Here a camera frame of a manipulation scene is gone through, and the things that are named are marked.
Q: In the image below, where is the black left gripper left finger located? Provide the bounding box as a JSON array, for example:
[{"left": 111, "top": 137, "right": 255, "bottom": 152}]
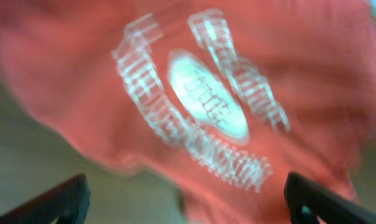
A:
[{"left": 0, "top": 174, "right": 90, "bottom": 224}]

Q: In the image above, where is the red printed t-shirt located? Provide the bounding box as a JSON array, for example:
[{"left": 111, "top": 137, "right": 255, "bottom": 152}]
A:
[{"left": 0, "top": 0, "right": 376, "bottom": 223}]

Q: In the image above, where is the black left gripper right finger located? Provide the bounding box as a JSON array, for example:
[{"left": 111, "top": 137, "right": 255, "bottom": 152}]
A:
[{"left": 284, "top": 172, "right": 376, "bottom": 224}]

